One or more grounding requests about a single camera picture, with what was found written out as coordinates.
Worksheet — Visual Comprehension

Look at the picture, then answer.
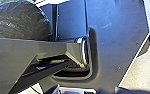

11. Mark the small white base box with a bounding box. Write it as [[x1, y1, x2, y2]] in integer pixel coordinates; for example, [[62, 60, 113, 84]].
[[56, 85, 93, 94]]

